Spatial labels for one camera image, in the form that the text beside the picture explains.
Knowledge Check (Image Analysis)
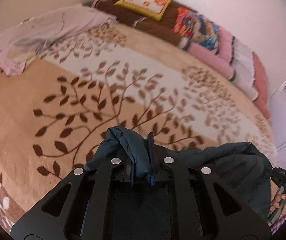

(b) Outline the salmon pink pillow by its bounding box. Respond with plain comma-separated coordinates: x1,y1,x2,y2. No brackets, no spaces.
251,54,271,119

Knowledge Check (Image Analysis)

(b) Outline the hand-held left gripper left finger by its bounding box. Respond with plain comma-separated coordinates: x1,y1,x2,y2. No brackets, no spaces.
10,152,135,240

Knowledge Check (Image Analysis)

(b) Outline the pink folded blanket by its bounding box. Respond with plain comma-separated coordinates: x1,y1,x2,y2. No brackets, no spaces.
187,27,236,80

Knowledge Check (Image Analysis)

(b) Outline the colourful printed cushion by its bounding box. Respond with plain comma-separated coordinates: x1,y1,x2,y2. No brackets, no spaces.
172,7,221,53

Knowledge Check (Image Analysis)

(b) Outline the beige leaf-patterned blanket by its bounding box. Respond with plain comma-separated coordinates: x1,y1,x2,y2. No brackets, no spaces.
0,22,277,220

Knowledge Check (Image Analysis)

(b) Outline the person's right hand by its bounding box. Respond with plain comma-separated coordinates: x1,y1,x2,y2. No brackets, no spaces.
269,189,286,213

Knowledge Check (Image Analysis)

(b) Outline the yellow flower cushion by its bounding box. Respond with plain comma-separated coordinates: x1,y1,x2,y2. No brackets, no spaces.
114,0,171,22

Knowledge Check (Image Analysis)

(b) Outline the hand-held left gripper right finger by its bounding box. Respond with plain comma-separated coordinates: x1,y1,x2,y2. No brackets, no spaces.
147,132,272,240

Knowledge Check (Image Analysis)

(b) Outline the lilac floral sheet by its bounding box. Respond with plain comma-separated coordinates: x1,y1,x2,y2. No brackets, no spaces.
0,6,116,77

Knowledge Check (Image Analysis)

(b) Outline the brown folded blanket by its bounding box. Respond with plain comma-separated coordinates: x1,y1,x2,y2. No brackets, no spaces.
83,0,198,48

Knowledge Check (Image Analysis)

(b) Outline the white striped pillow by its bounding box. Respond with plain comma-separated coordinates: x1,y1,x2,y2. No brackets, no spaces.
229,36,259,100

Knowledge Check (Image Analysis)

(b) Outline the dark teal quilted jacket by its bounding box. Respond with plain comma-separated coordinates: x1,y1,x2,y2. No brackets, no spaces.
84,127,273,223

